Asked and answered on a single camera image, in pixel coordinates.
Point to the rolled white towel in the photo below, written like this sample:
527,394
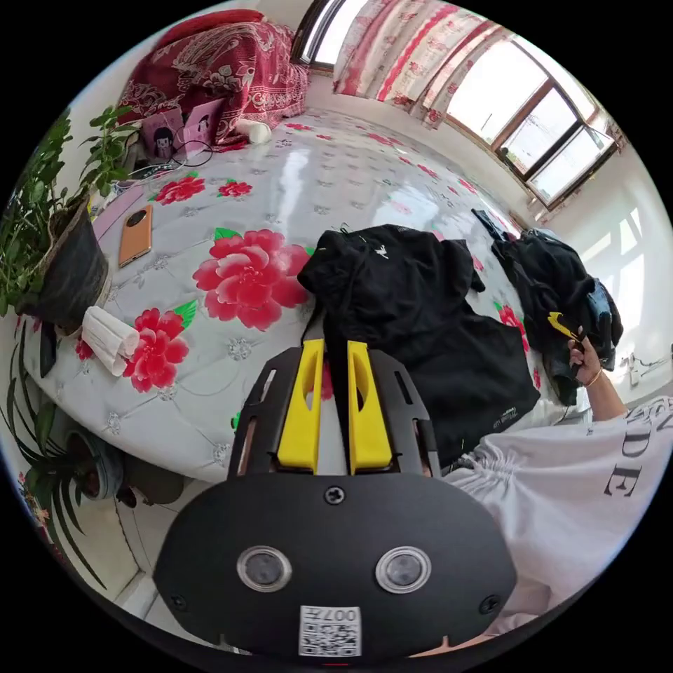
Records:
108,339

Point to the pink carton with cartoon print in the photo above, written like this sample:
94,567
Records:
162,135
202,122

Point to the orange phone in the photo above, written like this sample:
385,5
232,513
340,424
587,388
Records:
135,235

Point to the long-leaved plant in grey pot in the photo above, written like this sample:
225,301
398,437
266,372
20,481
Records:
92,465

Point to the person's right hand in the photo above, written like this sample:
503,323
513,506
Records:
584,360

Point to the person's body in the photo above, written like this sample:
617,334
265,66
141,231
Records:
568,494

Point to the person's right forearm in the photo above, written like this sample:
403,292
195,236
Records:
607,391

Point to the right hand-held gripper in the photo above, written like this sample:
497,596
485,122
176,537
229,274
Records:
603,321

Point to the bed with floral sheet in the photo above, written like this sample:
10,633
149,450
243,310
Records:
294,179

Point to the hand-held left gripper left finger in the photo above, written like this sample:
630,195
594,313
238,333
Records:
302,405

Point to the white roll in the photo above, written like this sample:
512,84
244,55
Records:
254,131

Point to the pile of clothes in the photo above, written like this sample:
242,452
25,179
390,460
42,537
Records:
552,278

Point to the window with brown frame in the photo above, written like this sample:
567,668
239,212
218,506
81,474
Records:
531,121

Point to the green plant in black pot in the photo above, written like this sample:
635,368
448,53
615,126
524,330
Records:
63,263

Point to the window with dark frame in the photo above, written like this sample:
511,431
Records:
321,31

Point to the red patterned quilt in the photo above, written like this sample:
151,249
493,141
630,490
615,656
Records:
210,58

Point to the floral curtain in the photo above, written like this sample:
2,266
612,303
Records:
399,47

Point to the black shorts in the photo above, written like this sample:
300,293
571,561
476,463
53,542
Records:
420,315

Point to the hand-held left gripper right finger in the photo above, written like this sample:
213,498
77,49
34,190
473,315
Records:
368,420

